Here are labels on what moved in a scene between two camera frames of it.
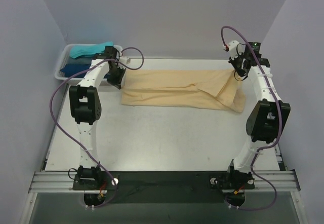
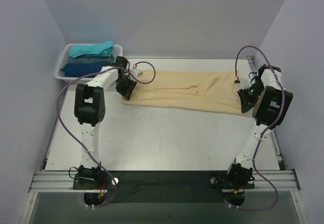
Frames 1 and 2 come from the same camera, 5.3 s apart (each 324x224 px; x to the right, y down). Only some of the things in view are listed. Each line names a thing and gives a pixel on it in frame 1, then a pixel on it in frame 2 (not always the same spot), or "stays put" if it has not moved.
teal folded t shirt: (78, 50) stays put
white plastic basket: (79, 78) stays put
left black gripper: (116, 74) → (127, 84)
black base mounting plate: (166, 187) stays put
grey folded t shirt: (79, 60) stays put
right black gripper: (238, 65) → (246, 97)
